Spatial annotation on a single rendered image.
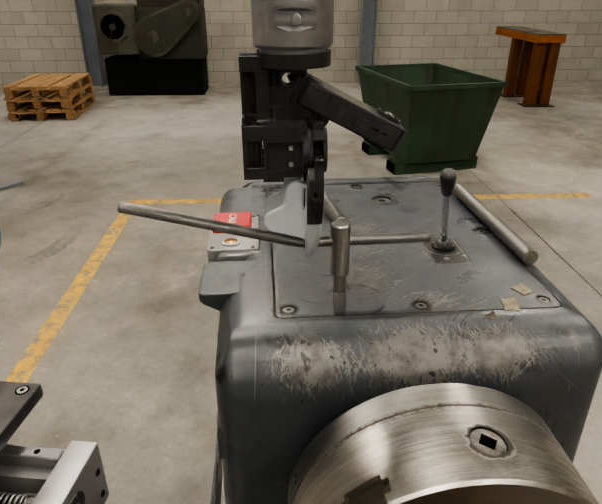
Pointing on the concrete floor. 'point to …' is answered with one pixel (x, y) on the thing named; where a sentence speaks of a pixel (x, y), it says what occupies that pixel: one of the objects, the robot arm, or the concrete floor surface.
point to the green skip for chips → (431, 113)
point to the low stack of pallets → (49, 95)
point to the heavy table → (531, 63)
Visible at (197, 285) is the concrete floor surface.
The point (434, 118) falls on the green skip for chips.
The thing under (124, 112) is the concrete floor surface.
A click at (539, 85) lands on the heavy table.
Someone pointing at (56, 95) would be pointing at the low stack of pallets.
